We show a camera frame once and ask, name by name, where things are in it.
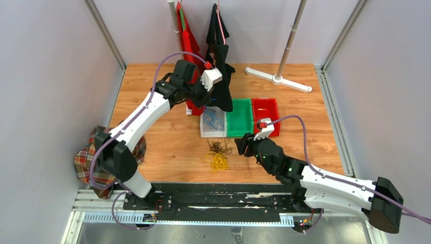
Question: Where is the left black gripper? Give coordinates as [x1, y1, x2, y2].
[183, 76, 214, 109]

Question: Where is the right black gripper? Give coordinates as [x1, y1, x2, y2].
[235, 131, 274, 174]

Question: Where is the blue cable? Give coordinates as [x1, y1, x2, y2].
[202, 98, 226, 133]

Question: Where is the brown cable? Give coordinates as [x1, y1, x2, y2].
[206, 136, 234, 156]

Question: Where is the yellow cable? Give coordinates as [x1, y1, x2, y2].
[205, 151, 230, 174]

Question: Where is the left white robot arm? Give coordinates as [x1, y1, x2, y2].
[90, 59, 222, 210]

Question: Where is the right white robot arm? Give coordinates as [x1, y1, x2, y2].
[234, 133, 404, 234]

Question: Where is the green plastic bin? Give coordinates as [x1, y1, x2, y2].
[227, 99, 254, 138]

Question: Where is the white plastic bin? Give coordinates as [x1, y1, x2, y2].
[200, 107, 227, 138]

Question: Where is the red plastic bin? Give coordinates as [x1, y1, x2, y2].
[251, 98, 280, 133]

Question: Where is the black hanging garment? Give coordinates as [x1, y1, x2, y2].
[205, 4, 235, 112]

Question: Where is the red hanging shirt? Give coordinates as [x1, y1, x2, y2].
[175, 2, 210, 116]

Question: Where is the white rack base foot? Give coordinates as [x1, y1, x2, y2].
[244, 67, 313, 93]

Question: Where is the green clothes hanger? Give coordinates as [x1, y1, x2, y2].
[179, 7, 187, 32]

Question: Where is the pink clothes hanger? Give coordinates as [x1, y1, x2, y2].
[216, 0, 226, 45]

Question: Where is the left metal rack pole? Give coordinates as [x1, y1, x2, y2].
[167, 0, 182, 51]

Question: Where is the metal rack pole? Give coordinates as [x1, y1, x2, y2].
[167, 0, 182, 51]
[275, 0, 307, 80]

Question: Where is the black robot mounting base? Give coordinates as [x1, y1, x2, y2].
[122, 182, 320, 223]

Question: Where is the right metal rack pole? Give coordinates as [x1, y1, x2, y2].
[275, 0, 307, 80]

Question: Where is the plaid flannel shirt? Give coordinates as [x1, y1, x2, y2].
[74, 127, 146, 199]

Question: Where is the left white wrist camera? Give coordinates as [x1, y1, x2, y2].
[201, 68, 222, 92]

